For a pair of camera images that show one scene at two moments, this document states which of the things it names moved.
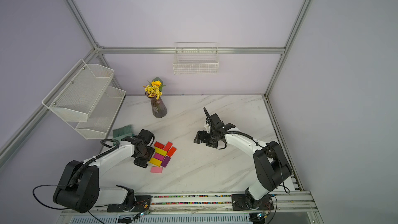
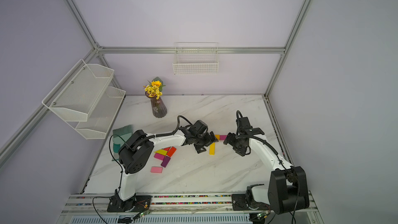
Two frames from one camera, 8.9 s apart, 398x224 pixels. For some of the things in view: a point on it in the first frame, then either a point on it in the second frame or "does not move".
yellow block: (155, 162) → (212, 149)
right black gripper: (204, 140) → (230, 138)
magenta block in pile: (158, 156) does not move
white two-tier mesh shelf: (84, 95) does not move
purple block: (166, 162) does not move
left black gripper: (143, 164) → (213, 139)
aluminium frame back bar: (194, 50) does not move
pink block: (156, 169) does not move
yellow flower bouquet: (154, 88) does not move
